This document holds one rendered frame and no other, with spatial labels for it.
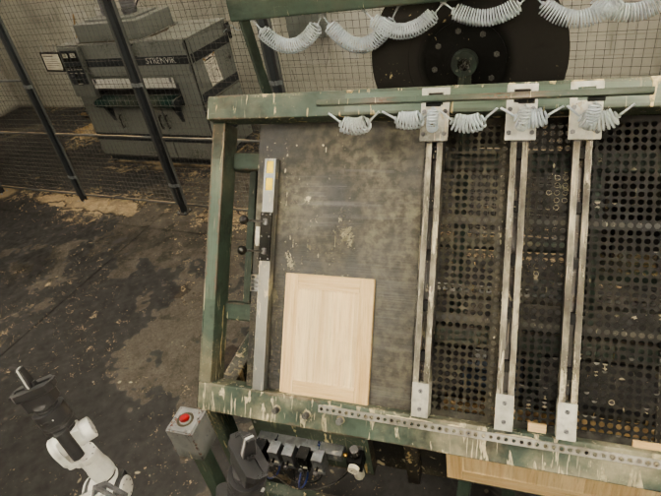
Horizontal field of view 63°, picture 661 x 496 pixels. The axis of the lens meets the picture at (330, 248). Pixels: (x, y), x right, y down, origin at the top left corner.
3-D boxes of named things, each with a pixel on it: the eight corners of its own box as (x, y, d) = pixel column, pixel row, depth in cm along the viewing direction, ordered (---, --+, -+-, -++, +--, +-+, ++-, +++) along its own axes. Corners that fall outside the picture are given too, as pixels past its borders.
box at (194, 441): (179, 457, 218) (164, 429, 208) (193, 432, 227) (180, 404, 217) (204, 463, 214) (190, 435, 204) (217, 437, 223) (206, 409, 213)
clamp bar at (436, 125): (408, 409, 203) (394, 428, 181) (427, 96, 203) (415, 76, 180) (435, 413, 200) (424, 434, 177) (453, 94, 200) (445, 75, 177)
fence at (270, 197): (256, 387, 225) (252, 389, 221) (269, 159, 225) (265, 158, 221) (267, 388, 223) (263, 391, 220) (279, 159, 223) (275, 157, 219)
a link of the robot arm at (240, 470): (242, 488, 111) (240, 517, 118) (282, 466, 115) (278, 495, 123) (216, 440, 118) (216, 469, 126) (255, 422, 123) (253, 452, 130)
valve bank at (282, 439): (250, 481, 224) (235, 447, 211) (264, 451, 235) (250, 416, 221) (365, 507, 208) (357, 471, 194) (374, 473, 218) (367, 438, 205)
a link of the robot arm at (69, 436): (76, 398, 155) (96, 426, 159) (39, 420, 151) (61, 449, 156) (79, 415, 145) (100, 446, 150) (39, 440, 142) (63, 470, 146)
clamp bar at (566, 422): (548, 431, 187) (552, 456, 164) (568, 91, 187) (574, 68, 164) (579, 436, 184) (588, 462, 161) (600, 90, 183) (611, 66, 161)
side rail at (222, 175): (211, 375, 239) (198, 381, 229) (226, 128, 239) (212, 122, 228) (223, 377, 237) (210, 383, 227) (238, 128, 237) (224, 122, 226)
